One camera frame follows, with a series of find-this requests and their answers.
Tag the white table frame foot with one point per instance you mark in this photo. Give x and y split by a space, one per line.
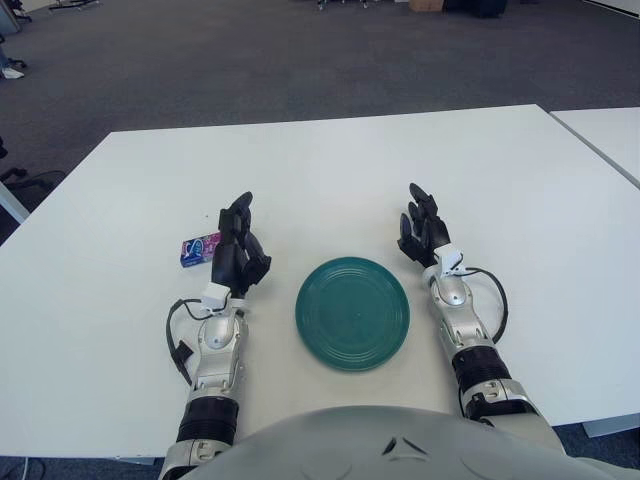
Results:
610 429

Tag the black floor stand base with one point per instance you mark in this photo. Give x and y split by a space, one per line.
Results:
80 5

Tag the blue purple gum box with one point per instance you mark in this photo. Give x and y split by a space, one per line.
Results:
195 250

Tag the black office chair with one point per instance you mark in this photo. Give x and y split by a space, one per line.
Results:
35 182

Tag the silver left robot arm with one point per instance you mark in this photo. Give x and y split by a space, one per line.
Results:
215 340

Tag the blue jeans leg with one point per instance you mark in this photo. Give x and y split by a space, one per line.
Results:
4 57

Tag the grey robot torso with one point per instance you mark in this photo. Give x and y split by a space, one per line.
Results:
350 445

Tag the brown cardboard box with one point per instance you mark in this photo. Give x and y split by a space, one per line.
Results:
425 5

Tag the large black bag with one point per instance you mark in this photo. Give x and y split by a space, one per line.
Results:
475 9

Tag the white shoe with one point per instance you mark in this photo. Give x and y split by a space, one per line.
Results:
12 73

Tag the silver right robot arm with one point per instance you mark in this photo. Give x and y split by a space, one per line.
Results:
457 300

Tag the white desk leg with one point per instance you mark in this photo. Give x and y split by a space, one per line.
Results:
14 202

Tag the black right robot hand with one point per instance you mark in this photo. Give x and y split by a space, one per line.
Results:
435 235

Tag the round green plate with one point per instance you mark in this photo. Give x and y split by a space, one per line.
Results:
352 315

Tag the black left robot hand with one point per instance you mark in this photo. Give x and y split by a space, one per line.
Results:
227 260

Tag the black chair casters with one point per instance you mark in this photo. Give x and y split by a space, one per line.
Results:
325 4

